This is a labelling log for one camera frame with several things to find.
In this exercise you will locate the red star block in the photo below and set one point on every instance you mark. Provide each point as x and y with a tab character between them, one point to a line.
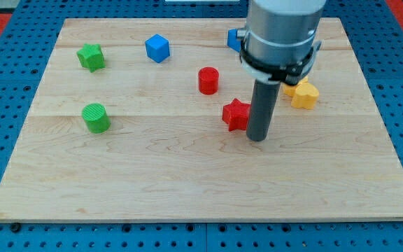
235	115

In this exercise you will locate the red cylinder block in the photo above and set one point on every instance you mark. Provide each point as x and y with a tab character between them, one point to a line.
208	79

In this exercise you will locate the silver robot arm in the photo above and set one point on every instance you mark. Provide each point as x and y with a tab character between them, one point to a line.
277	42

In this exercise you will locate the blue block behind arm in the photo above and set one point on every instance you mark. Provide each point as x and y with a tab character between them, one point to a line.
235	38

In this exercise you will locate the blue cube block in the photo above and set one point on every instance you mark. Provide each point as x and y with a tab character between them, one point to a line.
157	48

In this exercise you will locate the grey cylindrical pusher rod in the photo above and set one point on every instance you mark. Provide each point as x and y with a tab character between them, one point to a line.
261	110

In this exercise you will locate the wooden board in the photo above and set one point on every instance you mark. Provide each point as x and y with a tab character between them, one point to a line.
168	156

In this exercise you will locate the yellow block behind heart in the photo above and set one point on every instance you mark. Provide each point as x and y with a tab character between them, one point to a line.
289	90

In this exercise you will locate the green cylinder block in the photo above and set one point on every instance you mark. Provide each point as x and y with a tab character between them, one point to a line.
96	118

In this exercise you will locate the green star block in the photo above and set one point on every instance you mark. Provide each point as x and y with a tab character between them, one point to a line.
91	57

